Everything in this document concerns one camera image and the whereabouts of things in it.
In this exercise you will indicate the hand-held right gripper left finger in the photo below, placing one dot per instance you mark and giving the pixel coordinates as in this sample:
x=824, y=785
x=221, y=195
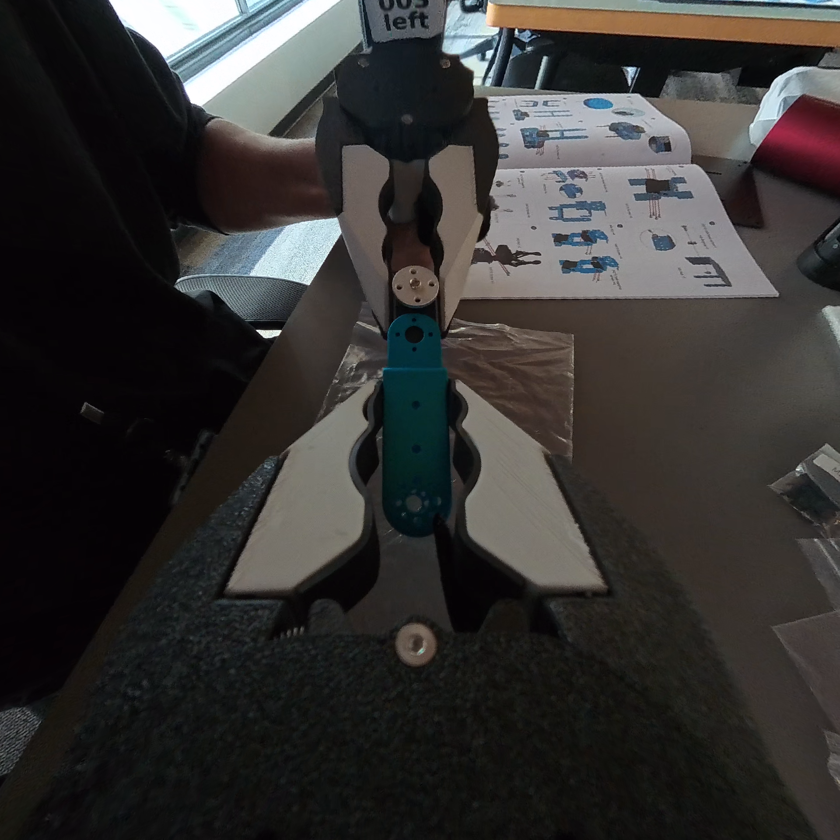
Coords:
x=308, y=518

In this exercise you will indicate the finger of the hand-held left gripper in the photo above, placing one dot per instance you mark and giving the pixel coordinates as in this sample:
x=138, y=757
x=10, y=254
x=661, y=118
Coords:
x=361, y=210
x=463, y=210

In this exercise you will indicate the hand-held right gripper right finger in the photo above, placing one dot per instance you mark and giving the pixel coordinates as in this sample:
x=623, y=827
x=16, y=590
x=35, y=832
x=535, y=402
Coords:
x=531, y=518

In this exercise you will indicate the black servo motor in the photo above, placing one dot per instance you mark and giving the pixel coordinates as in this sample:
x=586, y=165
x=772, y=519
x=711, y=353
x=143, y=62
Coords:
x=415, y=285

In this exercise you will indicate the large clear plastic bag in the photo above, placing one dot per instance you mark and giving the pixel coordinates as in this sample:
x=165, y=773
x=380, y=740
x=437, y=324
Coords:
x=512, y=380

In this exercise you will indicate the blue U-shaped metal bracket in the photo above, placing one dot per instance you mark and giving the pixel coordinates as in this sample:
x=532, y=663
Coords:
x=413, y=426

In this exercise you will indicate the pile of small screw bags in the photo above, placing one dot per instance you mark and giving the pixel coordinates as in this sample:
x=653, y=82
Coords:
x=814, y=485

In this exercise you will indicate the person's left forearm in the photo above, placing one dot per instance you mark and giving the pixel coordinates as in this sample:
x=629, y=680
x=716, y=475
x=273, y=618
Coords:
x=243, y=177

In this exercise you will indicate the grey desk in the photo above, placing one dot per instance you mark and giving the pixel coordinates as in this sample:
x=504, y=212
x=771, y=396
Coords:
x=656, y=394

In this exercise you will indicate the person's left hand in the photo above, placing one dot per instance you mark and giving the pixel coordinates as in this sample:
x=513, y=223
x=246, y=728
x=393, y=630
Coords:
x=302, y=184

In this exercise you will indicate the black mesh office chair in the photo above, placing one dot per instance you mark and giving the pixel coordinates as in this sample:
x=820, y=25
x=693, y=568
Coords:
x=249, y=295

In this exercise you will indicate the open instruction manual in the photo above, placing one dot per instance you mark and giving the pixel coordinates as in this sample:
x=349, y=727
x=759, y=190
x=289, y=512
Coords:
x=623, y=216

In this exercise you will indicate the window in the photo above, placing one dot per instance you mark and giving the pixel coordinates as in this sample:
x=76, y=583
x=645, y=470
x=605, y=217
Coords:
x=197, y=19

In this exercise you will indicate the wooden background table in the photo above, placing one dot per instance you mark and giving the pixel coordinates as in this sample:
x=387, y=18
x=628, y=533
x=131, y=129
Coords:
x=656, y=26

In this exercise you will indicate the person's black jacket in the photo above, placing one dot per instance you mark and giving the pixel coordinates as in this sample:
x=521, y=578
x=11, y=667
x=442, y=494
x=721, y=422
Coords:
x=79, y=262

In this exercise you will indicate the dark red roll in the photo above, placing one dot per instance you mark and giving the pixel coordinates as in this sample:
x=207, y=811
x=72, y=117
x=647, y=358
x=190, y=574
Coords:
x=807, y=144

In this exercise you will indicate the black cylindrical bottle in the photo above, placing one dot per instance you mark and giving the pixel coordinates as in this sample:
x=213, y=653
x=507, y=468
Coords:
x=823, y=256

